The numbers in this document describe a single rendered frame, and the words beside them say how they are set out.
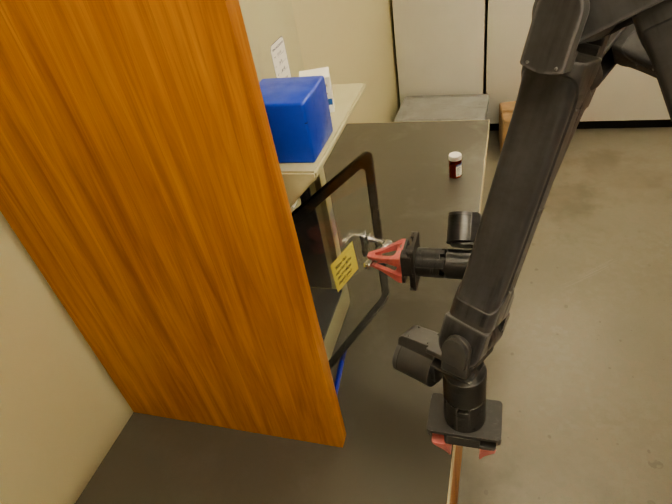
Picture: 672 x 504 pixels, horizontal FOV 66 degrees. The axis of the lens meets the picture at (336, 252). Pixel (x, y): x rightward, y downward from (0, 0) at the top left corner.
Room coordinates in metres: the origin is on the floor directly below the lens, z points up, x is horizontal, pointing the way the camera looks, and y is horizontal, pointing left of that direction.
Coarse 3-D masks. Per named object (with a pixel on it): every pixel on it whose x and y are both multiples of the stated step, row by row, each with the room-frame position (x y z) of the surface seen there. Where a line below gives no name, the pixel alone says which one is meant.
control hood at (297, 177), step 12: (336, 84) 0.95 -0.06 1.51; (348, 84) 0.94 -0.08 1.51; (360, 84) 0.93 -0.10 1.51; (336, 96) 0.89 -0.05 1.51; (348, 96) 0.88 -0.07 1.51; (360, 96) 0.88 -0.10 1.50; (336, 108) 0.84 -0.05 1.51; (348, 108) 0.83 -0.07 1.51; (336, 120) 0.79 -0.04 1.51; (348, 120) 0.81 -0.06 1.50; (336, 132) 0.75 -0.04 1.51; (324, 156) 0.68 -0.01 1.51; (288, 168) 0.66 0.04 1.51; (300, 168) 0.66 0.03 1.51; (312, 168) 0.65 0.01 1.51; (288, 180) 0.65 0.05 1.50; (300, 180) 0.65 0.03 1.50; (312, 180) 0.64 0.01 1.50; (288, 192) 0.65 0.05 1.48; (300, 192) 0.65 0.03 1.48
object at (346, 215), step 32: (320, 192) 0.78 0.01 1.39; (352, 192) 0.85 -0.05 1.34; (320, 224) 0.77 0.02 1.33; (352, 224) 0.84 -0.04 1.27; (320, 256) 0.76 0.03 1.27; (320, 288) 0.74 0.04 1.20; (352, 288) 0.81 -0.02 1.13; (384, 288) 0.89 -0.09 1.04; (320, 320) 0.73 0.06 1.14; (352, 320) 0.80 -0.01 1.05
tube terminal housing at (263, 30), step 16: (240, 0) 0.80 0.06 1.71; (256, 0) 0.85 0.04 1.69; (272, 0) 0.90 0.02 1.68; (288, 0) 0.96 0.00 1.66; (256, 16) 0.84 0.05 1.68; (272, 16) 0.89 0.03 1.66; (288, 16) 0.95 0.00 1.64; (256, 32) 0.83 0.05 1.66; (272, 32) 0.88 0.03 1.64; (288, 32) 0.94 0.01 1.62; (256, 48) 0.81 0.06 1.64; (288, 48) 0.92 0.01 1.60; (256, 64) 0.80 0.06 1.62; (272, 64) 0.85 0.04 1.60; (320, 176) 0.95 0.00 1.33
